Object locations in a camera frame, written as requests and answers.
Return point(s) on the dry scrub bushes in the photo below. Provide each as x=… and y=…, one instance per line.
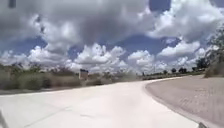
x=36, y=80

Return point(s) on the bush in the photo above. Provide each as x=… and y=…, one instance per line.
x=216, y=56

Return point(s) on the grey paved ground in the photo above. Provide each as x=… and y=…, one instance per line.
x=196, y=96

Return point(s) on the small sign board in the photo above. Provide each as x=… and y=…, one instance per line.
x=83, y=74

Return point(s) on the row of distant trees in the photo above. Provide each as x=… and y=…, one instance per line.
x=180, y=70

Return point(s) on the pale concrete path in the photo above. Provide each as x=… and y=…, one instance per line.
x=100, y=106

